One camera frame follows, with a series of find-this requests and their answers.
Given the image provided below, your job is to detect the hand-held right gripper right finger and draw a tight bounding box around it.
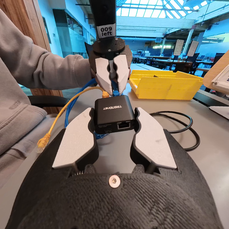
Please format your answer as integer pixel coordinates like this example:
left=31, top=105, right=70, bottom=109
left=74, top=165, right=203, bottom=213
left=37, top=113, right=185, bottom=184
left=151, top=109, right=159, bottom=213
left=130, top=107, right=178, bottom=169

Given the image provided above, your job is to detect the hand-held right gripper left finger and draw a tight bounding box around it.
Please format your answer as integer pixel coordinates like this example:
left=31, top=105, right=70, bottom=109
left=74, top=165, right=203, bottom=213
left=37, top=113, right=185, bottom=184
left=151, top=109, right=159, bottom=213
left=52, top=107, right=99, bottom=169

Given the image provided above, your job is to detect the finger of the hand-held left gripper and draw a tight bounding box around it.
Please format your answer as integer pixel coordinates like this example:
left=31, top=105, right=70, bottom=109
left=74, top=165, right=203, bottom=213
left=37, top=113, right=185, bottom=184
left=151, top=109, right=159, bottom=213
left=114, top=55, right=130, bottom=96
left=95, top=57, right=112, bottom=93

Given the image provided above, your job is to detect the blue ethernet cable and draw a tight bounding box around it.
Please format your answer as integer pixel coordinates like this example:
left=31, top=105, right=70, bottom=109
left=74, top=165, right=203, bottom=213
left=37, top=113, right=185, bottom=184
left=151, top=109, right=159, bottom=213
left=65, top=78, right=120, bottom=140

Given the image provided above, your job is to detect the yellow ethernet cable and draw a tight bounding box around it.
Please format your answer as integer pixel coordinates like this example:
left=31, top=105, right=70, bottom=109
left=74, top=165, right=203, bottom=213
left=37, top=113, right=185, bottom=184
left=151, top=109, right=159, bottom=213
left=37, top=87, right=109, bottom=154

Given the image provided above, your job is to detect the black ethernet splitter box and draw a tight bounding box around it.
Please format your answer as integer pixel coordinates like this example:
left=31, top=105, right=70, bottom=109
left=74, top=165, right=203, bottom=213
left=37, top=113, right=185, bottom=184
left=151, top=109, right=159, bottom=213
left=94, top=95, right=136, bottom=134

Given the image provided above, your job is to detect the person's left forearm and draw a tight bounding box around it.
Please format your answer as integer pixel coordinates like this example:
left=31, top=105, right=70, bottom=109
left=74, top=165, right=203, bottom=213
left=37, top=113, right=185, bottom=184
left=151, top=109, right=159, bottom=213
left=0, top=8, right=93, bottom=91

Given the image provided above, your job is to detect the yellow plastic bin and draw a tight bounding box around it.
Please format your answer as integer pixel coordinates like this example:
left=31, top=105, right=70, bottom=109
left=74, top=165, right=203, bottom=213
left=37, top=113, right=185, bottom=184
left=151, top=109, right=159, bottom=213
left=129, top=70, right=204, bottom=100

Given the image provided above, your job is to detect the dark background table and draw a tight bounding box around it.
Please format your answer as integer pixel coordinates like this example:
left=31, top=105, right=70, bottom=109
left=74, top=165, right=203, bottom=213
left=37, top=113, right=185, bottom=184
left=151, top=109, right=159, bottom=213
left=152, top=58, right=193, bottom=71

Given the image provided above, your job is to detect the black chair armrest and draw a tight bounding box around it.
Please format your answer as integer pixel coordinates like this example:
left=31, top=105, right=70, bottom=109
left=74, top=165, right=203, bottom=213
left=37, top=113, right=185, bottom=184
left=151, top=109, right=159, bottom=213
left=28, top=95, right=69, bottom=108

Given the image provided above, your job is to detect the white standing whiteboard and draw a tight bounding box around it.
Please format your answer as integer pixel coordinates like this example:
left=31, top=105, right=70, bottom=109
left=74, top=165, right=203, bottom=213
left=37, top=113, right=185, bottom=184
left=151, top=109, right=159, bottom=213
left=187, top=41, right=199, bottom=57
left=173, top=39, right=184, bottom=56

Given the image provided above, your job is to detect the person's grey hoodie torso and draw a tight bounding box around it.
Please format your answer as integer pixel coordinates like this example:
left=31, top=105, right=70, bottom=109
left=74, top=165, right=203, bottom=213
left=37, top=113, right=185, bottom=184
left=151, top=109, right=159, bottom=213
left=0, top=86, right=48, bottom=188

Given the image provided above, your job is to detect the black office chair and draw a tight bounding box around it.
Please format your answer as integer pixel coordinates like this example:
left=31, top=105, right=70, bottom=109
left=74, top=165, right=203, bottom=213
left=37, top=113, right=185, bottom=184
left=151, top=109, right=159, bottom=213
left=185, top=53, right=200, bottom=74

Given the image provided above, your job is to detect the white flat sheet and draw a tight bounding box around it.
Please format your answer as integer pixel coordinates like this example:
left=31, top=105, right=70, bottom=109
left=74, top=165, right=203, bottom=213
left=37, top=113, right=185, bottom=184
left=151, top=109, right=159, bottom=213
left=209, top=106, right=229, bottom=120

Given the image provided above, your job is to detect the wooden board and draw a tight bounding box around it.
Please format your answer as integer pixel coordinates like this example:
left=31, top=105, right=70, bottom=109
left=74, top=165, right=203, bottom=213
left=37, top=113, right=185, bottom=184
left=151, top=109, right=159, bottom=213
left=203, top=48, right=229, bottom=95

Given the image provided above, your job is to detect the white plate with screws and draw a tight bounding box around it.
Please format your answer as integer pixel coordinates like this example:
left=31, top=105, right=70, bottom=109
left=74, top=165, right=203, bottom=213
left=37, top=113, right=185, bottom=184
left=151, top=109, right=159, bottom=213
left=212, top=63, right=229, bottom=89

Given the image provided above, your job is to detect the black power cable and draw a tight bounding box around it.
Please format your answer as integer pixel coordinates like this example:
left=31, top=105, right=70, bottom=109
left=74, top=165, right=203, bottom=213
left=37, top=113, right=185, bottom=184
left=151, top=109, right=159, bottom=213
left=149, top=111, right=200, bottom=151

